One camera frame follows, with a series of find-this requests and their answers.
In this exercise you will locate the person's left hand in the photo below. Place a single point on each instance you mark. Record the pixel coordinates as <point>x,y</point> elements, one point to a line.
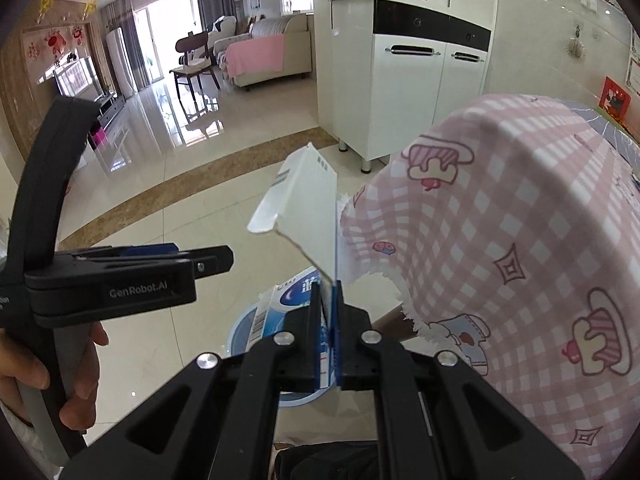
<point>82,385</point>

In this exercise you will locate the snack wrappers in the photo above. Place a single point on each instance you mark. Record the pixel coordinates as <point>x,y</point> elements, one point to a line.
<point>305,200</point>

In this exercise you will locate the red paper wall decoration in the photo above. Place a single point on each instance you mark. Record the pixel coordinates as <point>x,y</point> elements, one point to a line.
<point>55,42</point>

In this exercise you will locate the grey curtain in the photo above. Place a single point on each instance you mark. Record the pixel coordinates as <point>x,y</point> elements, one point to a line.
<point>212,0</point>
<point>127,25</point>

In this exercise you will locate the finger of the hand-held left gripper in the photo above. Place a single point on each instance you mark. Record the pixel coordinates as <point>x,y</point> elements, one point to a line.
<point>212,261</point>
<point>150,249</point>

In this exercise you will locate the brown wooden table leg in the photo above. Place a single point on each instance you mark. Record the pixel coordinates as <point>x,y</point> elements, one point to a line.
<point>395,327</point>

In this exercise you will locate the grey checked tablecloth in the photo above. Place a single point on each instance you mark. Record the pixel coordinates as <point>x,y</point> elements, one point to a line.
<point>605,130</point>

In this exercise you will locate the pink blanket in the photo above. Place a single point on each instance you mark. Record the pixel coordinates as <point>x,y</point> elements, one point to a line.
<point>255,55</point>

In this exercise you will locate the white standing air conditioner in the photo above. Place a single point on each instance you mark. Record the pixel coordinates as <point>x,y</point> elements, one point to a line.
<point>120,62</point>

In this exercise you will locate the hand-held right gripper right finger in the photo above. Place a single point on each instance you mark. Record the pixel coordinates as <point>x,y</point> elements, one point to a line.
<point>356,350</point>

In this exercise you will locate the flat television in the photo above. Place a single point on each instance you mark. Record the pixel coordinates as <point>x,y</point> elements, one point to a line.
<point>75,77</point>

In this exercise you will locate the white television cabinet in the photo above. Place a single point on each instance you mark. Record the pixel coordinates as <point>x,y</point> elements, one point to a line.
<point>107,115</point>

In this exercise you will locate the dark wooden chair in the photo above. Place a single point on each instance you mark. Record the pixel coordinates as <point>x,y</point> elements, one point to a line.
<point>192,55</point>

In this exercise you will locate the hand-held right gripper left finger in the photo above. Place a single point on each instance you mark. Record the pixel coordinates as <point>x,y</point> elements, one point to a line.
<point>302,355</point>

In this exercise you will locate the light blue plastic bin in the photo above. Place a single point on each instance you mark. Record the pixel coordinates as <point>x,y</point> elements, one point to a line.
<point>245,330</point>

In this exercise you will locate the white covered armchair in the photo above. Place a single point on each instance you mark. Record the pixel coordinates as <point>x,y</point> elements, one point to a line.
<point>222,30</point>

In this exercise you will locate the beige sofa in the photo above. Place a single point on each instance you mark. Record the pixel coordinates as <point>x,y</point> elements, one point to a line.
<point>295,45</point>

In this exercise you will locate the red gift box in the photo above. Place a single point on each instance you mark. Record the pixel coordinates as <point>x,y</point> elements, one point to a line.
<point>615,100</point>

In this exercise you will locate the wall hook ornament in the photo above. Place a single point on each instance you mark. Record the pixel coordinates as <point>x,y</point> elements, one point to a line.
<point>576,45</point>

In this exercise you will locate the pink checked tablecloth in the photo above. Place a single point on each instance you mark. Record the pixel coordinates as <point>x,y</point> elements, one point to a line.
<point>500,240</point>

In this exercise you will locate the white wall switch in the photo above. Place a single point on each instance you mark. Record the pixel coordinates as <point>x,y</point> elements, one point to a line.
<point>590,5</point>

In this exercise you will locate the group of wall certificates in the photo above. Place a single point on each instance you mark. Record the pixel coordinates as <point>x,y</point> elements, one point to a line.
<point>635,65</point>

